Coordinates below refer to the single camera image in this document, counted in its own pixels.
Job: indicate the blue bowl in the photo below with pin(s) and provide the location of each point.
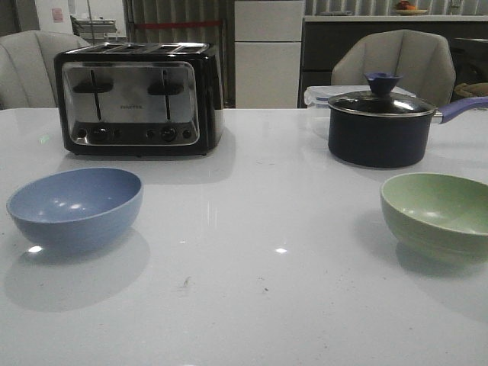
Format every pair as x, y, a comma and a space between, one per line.
77, 210

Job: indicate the beige chair left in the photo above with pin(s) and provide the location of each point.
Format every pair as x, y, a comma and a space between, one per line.
27, 67

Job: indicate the dark sideboard counter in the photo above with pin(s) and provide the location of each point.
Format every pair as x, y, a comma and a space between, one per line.
326, 39

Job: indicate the glass lid with blue knob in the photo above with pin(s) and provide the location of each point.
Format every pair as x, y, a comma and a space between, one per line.
380, 100

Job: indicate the fruit plate on counter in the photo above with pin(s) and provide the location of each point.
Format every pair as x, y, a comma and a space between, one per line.
406, 8

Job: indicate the clear plastic food container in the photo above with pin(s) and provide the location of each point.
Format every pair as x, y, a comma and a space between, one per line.
317, 96

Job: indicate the beige chair right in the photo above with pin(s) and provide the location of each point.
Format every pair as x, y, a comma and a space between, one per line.
422, 59

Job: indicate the dark blue saucepan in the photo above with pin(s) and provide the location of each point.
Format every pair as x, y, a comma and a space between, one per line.
389, 142

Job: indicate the green bowl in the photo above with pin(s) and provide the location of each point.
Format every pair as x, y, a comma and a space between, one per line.
443, 217

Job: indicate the white refrigerator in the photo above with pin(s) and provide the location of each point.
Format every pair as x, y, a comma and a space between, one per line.
267, 53

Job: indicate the beige chair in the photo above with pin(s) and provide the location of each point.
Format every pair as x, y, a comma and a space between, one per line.
27, 67
422, 59

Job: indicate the black chrome four-slot toaster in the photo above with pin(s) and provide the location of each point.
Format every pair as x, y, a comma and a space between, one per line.
140, 99

